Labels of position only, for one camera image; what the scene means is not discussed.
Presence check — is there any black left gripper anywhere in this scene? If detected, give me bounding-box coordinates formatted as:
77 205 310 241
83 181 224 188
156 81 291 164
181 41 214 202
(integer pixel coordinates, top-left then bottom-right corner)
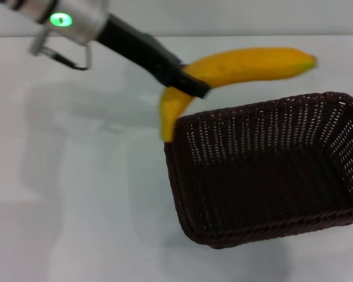
95 13 210 99

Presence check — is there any yellow banana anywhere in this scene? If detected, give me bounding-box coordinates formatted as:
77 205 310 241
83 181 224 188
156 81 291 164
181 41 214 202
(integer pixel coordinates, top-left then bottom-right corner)
159 46 318 143

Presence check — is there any dark brown woven basket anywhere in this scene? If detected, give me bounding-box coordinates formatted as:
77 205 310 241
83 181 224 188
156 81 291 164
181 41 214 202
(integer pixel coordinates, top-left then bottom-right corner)
164 91 353 250

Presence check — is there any grey left gripper cable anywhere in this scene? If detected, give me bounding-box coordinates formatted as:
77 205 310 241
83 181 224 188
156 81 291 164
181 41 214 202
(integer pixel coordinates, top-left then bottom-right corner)
28 28 92 71

